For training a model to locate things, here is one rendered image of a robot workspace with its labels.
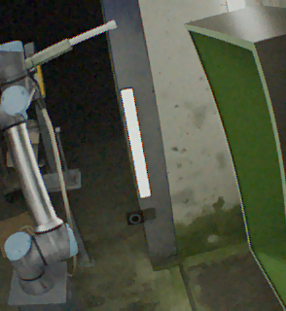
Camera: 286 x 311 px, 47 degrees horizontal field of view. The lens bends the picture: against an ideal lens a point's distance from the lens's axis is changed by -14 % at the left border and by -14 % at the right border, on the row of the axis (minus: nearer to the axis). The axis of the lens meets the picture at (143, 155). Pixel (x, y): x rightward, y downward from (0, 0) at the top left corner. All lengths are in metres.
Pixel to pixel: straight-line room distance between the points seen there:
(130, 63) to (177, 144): 0.52
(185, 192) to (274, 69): 1.47
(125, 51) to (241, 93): 0.67
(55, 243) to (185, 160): 0.93
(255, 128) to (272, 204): 0.44
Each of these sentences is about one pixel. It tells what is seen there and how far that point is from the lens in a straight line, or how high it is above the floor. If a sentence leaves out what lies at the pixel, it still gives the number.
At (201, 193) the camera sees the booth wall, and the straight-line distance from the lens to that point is 2.21.
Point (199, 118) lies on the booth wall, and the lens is 2.00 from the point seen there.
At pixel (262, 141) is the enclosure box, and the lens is 1.59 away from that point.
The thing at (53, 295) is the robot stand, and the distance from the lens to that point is 1.61.
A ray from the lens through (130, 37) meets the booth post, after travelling 1.84.
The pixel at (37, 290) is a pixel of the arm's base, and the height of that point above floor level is 0.67.
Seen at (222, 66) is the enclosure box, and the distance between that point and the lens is 1.42.
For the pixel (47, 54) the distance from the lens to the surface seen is 1.28.
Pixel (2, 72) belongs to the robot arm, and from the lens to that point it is 0.98.
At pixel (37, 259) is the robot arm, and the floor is 0.84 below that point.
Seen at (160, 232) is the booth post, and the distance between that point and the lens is 2.30.
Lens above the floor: 1.75
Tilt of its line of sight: 25 degrees down
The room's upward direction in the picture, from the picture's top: 10 degrees counter-clockwise
